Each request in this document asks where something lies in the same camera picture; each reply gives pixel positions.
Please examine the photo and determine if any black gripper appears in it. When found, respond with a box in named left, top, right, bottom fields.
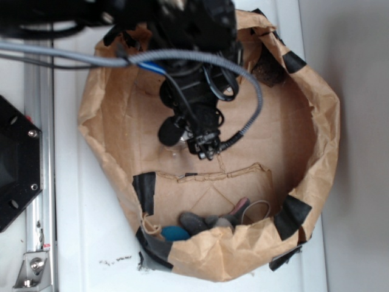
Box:
left=160, top=65, right=238, bottom=160

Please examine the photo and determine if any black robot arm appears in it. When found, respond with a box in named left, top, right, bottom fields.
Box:
left=1, top=1, right=243, bottom=159

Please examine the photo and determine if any black foam microphone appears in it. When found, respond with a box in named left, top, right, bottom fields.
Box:
left=158, top=117, right=185, bottom=147

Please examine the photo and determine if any dark brown rough block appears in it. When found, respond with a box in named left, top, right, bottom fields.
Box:
left=252, top=50, right=286, bottom=87

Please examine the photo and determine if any brown paper bag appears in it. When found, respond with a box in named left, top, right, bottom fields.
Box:
left=78, top=10, right=340, bottom=282

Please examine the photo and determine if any blue round ball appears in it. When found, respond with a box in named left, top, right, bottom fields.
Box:
left=161, top=226, right=191, bottom=242

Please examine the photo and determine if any black mounting plate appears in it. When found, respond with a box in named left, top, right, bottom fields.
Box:
left=1, top=97, right=42, bottom=232

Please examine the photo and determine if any grey corrugated cable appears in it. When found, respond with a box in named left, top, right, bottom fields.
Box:
left=0, top=41, right=264, bottom=153

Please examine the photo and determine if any aluminium frame rail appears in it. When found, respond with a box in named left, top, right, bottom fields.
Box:
left=22, top=21, right=58, bottom=292

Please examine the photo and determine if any silver corner bracket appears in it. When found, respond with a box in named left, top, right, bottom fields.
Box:
left=12, top=251, right=51, bottom=291

